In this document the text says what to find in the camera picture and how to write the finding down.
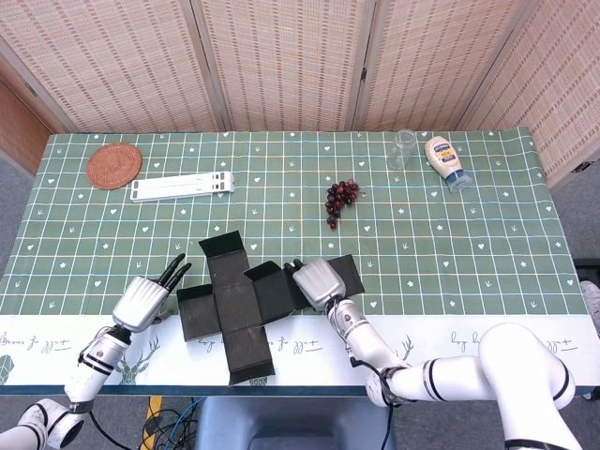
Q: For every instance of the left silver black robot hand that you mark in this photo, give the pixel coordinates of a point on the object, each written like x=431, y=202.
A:
x=138, y=304

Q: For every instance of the mayonnaise squeeze bottle blue cap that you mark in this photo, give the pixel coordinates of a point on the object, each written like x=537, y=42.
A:
x=444, y=157

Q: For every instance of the dark teal under cloth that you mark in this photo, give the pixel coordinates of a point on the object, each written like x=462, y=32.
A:
x=304, y=391

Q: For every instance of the metal screen hinge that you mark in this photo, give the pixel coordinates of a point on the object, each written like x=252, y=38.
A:
x=363, y=73

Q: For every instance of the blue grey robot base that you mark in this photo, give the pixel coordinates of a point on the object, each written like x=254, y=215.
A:
x=290, y=422

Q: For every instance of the brown wooden door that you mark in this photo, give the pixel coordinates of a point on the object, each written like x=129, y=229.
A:
x=21, y=131

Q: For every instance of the clear empty jar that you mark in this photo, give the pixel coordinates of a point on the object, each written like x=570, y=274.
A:
x=400, y=152

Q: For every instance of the dark red grape bunch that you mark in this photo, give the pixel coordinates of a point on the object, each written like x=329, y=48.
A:
x=340, y=197

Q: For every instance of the white flat electronic device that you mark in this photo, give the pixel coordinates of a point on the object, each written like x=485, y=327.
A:
x=183, y=186

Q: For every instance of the black foldable cardboard box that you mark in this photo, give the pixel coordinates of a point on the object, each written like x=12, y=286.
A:
x=234, y=304

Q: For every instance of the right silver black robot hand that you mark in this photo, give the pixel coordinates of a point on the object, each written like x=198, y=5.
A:
x=319, y=283

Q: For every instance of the round woven rattan coaster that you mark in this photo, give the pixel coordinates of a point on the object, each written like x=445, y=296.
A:
x=114, y=166

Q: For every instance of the bamboo folding screen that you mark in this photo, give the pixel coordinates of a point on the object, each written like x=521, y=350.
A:
x=290, y=65

